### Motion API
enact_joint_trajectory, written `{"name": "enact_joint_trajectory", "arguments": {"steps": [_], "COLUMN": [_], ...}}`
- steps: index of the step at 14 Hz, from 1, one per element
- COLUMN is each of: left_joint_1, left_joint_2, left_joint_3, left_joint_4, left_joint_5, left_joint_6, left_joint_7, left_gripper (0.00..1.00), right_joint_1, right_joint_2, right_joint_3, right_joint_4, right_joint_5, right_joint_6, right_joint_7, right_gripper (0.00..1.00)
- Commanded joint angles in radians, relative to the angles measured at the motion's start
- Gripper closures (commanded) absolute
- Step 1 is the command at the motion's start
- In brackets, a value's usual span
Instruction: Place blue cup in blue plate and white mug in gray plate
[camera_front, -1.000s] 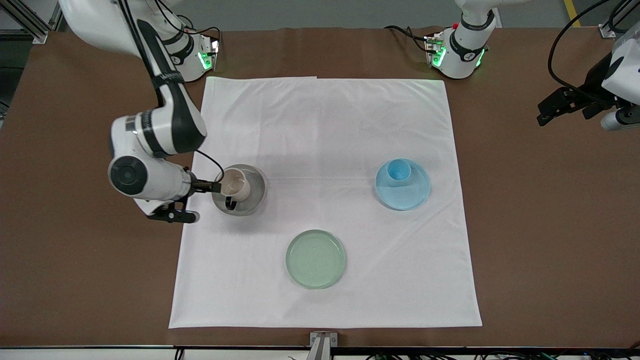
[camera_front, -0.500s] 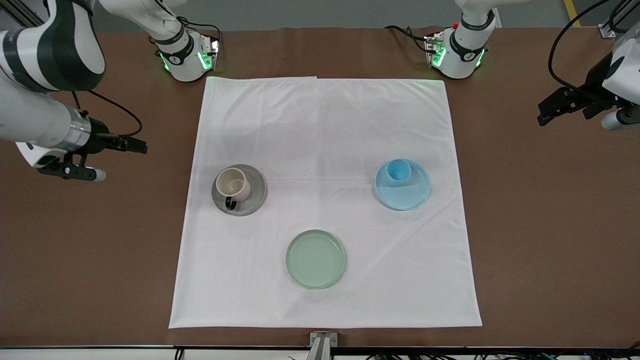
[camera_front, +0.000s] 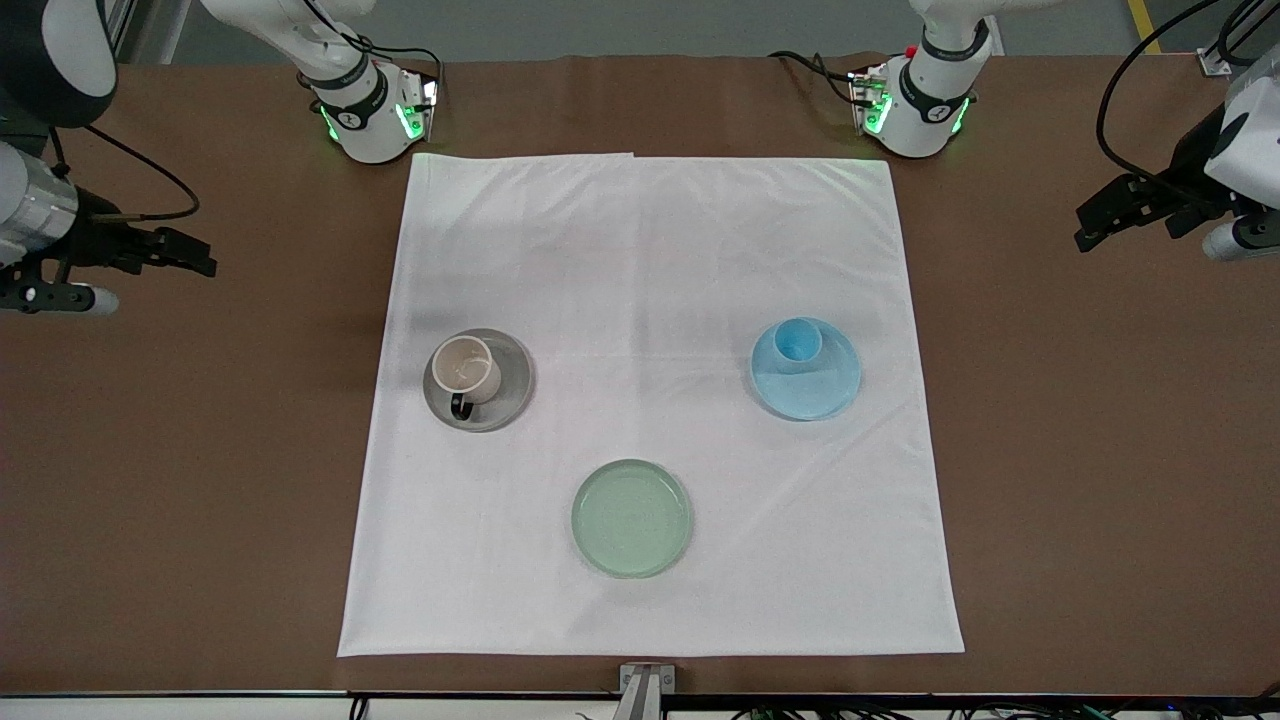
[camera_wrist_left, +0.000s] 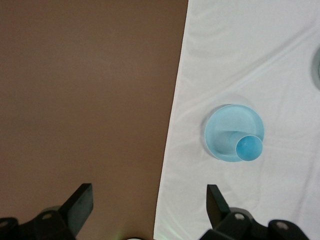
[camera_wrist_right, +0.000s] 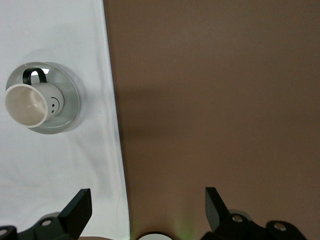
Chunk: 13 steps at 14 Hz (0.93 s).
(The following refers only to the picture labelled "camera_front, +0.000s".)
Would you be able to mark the blue cup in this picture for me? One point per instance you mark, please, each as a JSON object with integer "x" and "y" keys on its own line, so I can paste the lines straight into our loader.
{"x": 798, "y": 345}

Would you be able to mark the silver right base connector bracket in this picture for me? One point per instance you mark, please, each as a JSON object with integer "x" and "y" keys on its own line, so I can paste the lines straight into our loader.
{"x": 430, "y": 105}

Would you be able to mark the gray plate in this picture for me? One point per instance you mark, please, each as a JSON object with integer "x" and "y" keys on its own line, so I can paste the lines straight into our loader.
{"x": 515, "y": 385}

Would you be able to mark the blue plate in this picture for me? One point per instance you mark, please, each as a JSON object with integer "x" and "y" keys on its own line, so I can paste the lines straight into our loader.
{"x": 810, "y": 395}

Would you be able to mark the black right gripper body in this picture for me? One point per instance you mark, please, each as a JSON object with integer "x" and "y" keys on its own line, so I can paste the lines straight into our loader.
{"x": 97, "y": 240}

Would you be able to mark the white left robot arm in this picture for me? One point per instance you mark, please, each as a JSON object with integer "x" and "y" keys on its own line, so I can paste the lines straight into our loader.
{"x": 925, "y": 100}

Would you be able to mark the green plate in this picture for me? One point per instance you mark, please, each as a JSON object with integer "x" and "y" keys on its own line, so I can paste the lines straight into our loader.
{"x": 632, "y": 518}

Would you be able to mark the silver left base connector bracket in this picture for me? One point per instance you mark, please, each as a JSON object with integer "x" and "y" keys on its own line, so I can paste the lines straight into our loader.
{"x": 860, "y": 95}

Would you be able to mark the aluminium frame profile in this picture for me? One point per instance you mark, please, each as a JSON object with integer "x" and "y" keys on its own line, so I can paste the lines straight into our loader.
{"x": 145, "y": 30}
{"x": 1215, "y": 62}

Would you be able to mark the silver base connector bracket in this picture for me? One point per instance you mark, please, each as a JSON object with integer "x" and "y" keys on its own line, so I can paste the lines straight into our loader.
{"x": 860, "y": 95}
{"x": 430, "y": 105}

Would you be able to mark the white cloth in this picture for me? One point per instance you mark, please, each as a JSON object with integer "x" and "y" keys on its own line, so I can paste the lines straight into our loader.
{"x": 650, "y": 250}

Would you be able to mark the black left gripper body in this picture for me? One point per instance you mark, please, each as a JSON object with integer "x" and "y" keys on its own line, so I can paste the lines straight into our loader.
{"x": 1187, "y": 172}

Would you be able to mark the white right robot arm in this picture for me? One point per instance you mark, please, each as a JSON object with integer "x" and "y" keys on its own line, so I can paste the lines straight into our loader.
{"x": 360, "y": 110}

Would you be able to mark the black table edge rail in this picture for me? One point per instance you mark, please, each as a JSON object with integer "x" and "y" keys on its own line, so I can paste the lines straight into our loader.
{"x": 200, "y": 696}

